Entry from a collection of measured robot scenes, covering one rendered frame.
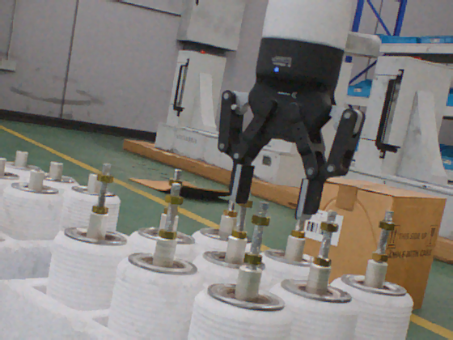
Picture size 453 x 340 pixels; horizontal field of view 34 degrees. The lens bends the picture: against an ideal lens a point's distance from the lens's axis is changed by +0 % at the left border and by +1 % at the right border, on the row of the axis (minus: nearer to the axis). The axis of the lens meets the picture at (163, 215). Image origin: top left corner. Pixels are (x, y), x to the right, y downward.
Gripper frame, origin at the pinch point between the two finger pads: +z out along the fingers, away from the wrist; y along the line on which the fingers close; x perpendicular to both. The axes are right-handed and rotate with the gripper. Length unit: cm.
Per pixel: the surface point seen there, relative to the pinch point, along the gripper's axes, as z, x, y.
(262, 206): 1.0, -0.4, -0.7
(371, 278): 9.4, 22.0, 3.0
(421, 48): -84, 616, -210
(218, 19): -88, 566, -401
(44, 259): 20, 17, -45
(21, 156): 9, 35, -73
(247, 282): 8.4, -1.0, -0.4
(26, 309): 18.8, -4.2, -26.0
